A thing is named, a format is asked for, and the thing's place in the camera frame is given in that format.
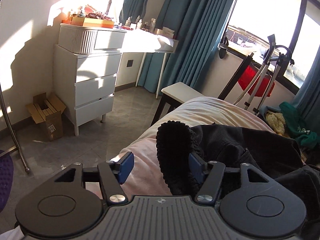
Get white vanity desk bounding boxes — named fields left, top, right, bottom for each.
left=120, top=30, right=179, bottom=99

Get pastel bed duvet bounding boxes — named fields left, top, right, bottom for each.
left=109, top=96, right=275, bottom=197

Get teal left curtain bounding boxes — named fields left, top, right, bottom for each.
left=138, top=0, right=235, bottom=93

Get black corduroy pants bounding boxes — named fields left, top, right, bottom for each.
left=156, top=121, right=319, bottom=239

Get teal curtain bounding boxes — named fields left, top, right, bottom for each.
left=138, top=0, right=235, bottom=93
left=291, top=49, right=320, bottom=117

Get orange tray with cosmetics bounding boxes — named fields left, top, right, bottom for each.
left=62, top=5, right=114, bottom=29

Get chrome chair leg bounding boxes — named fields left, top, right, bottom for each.
left=0, top=84, right=32, bottom=174

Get window with dark frame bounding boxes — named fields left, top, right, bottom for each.
left=226, top=0, right=319, bottom=94

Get cardboard box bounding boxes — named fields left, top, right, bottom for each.
left=26, top=93, right=66, bottom=141

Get white bench stool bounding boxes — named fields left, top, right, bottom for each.
left=150, top=82, right=203, bottom=126

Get teal right curtain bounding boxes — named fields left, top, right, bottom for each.
left=291, top=49, right=320, bottom=117

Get green sweatshirt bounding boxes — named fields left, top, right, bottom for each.
left=279, top=102, right=319, bottom=148

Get cream knitted garment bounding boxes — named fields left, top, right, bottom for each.
left=265, top=111, right=286, bottom=136

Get silver garment steamer stand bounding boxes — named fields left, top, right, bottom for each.
left=233, top=34, right=295, bottom=116

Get red hanging garment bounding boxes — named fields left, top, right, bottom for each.
left=237, top=63, right=275, bottom=98

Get wavy teal framed mirror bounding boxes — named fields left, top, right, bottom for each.
left=119, top=0, right=148, bottom=25

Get black wooden rack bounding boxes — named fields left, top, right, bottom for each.
left=218, top=53, right=254, bottom=100

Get white dresser with drawers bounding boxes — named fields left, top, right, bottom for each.
left=53, top=23, right=126, bottom=135

